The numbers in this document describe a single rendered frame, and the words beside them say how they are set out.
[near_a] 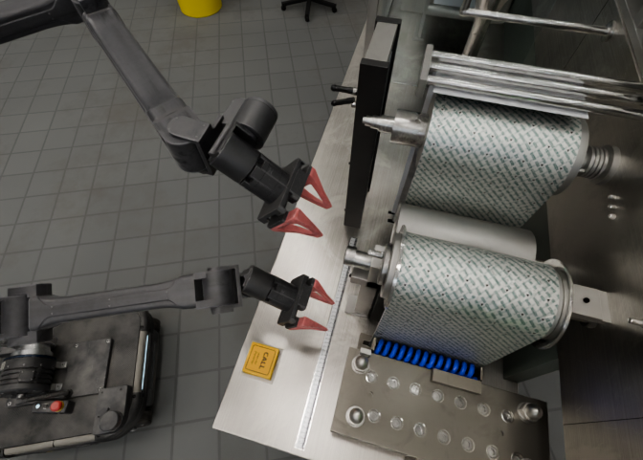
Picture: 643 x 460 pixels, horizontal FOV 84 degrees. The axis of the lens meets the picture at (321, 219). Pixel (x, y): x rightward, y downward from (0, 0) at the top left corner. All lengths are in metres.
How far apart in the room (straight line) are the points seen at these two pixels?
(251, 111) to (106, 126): 2.55
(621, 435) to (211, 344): 1.63
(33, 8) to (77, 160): 2.08
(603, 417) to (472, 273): 0.26
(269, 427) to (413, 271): 0.52
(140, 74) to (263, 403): 0.72
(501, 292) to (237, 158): 0.44
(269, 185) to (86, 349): 1.46
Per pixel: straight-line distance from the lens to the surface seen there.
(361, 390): 0.80
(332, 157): 1.24
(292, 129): 2.65
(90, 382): 1.83
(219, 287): 0.69
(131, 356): 1.80
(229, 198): 2.31
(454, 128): 0.66
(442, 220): 0.73
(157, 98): 0.62
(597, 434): 0.71
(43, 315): 0.85
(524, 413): 0.86
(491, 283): 0.61
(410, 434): 0.81
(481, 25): 1.12
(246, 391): 0.94
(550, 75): 0.74
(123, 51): 0.73
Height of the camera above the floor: 1.82
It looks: 58 degrees down
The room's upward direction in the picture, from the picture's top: straight up
